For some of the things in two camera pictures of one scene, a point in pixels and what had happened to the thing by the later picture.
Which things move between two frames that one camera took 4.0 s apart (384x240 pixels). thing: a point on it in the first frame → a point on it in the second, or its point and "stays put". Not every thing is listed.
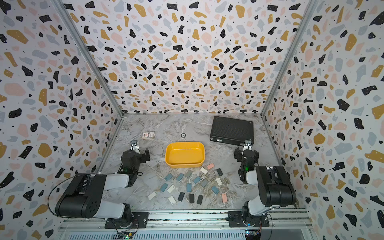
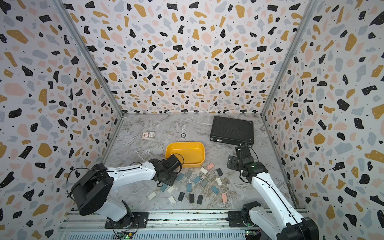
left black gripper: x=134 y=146 → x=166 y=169
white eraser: x=205 y=171 stays put
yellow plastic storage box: x=180 y=154 stays put
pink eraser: x=210 y=166 stays put
